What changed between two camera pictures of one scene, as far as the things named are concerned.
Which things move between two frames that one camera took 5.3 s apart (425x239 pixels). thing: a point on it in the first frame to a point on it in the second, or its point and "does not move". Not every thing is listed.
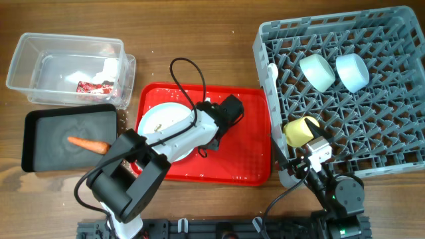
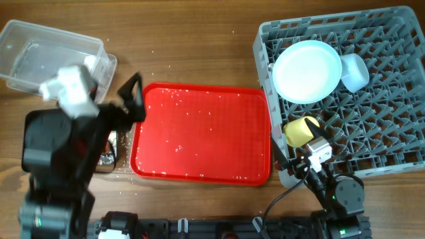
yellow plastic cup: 297,131 does not move
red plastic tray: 242,155 does not move
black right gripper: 305,159 does not move
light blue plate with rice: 164,115 to 306,72
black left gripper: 214,143 to 111,113
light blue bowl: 352,72 does not move
